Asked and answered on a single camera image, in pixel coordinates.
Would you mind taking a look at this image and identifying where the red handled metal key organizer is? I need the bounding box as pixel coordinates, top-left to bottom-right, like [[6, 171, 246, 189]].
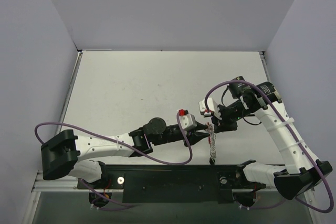
[[206, 123, 217, 160]]

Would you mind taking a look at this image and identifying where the black key tag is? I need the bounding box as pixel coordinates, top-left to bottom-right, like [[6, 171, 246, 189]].
[[209, 158, 215, 165]]

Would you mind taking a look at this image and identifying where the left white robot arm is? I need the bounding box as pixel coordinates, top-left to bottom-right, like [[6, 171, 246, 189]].
[[41, 114, 210, 188]]

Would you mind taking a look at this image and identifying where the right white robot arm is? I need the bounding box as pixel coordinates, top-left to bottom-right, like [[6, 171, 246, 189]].
[[205, 77, 332, 200]]

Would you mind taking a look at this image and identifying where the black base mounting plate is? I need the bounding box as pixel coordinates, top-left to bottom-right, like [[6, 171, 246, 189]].
[[76, 165, 266, 205]]

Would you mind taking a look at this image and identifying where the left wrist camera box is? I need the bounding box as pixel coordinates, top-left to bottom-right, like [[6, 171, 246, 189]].
[[177, 109, 197, 131]]

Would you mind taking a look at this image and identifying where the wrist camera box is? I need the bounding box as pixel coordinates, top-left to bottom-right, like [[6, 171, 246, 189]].
[[177, 109, 197, 131], [199, 98, 221, 119]]

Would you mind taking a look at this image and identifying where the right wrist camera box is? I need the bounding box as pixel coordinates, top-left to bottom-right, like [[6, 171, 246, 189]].
[[199, 98, 221, 119]]

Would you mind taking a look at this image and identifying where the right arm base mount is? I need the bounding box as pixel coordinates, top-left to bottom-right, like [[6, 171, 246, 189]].
[[217, 167, 266, 208]]

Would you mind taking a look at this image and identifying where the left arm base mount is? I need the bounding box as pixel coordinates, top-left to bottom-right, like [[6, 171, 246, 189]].
[[77, 178, 127, 211]]

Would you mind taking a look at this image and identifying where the aluminium rail frame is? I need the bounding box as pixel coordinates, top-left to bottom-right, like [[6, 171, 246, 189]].
[[42, 51, 267, 189]]

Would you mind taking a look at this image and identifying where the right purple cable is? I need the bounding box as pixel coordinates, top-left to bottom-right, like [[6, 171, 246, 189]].
[[204, 81, 332, 213]]

